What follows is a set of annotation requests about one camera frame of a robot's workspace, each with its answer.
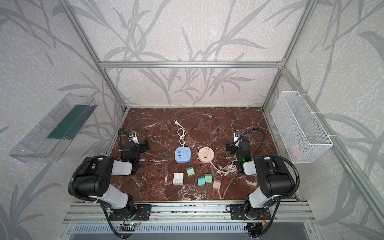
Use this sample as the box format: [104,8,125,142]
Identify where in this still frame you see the pink power strip cable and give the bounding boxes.
[209,160,239,176]

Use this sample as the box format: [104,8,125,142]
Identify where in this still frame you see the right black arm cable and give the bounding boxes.
[236,128,266,160]

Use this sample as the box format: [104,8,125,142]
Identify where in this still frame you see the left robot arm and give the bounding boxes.
[68,141,150,219]

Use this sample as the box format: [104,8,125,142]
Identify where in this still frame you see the pink plug adapter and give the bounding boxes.
[213,180,222,190]

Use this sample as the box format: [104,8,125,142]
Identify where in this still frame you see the white wire mesh basket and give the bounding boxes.
[272,91,333,164]

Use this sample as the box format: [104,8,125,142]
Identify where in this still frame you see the clear plastic wall bin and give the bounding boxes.
[9,94,98,163]

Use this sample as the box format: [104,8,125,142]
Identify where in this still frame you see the teal plug adapter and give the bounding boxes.
[197,177,206,186]

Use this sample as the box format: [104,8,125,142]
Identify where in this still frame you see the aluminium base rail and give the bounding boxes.
[63,201,315,224]

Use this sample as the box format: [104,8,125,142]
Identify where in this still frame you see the pink round power strip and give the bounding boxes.
[198,147,215,164]

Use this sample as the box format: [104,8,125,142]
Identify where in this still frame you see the aluminium frame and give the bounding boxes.
[59,1,384,224]

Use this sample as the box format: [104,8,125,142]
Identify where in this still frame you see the blue square power strip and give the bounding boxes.
[175,147,191,164]

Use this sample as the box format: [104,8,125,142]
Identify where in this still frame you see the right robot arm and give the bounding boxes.
[226,140,300,220]

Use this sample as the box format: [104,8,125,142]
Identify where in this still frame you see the light green plug adapter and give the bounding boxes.
[186,167,195,177]

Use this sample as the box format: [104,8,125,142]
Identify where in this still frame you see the white plug adapter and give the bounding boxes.
[173,173,184,185]

